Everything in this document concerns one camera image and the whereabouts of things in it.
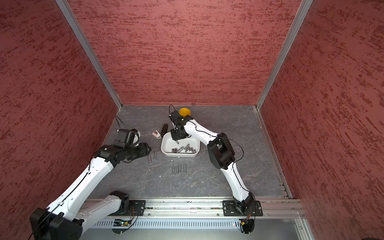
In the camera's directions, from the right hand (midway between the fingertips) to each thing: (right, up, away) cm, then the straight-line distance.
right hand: (177, 139), depth 94 cm
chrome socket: (+6, -17, -7) cm, 19 cm away
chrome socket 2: (+1, -18, -8) cm, 20 cm away
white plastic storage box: (+7, -6, +3) cm, 10 cm away
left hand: (-15, -6, -16) cm, 22 cm away
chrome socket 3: (-1, -18, -7) cm, 19 cm away
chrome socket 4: (-17, -12, -3) cm, 21 cm away
